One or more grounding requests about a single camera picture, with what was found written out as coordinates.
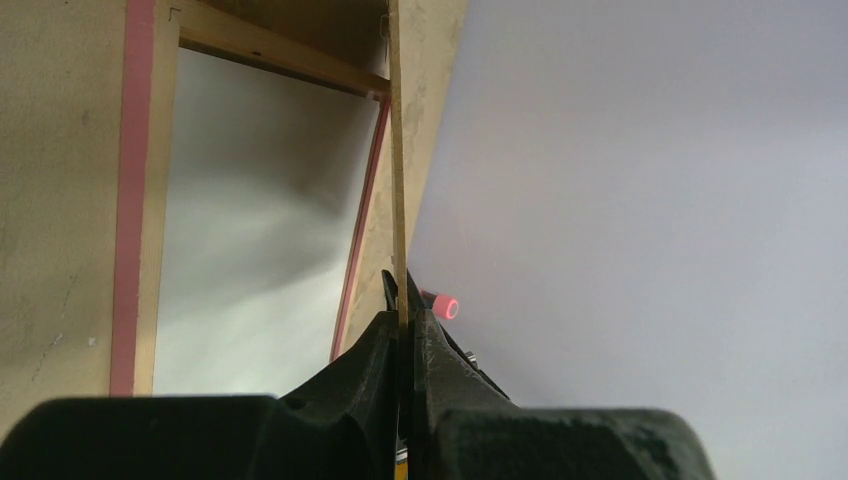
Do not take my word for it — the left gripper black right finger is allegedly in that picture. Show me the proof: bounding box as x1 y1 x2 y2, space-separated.
405 278 715 479

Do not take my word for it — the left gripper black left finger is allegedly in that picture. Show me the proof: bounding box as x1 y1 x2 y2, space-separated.
1 273 399 479

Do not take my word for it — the pink wooden photo frame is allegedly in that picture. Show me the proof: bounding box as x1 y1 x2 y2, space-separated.
109 1 390 397

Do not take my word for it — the brown cardboard backing board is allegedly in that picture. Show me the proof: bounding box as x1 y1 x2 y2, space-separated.
387 0 410 333

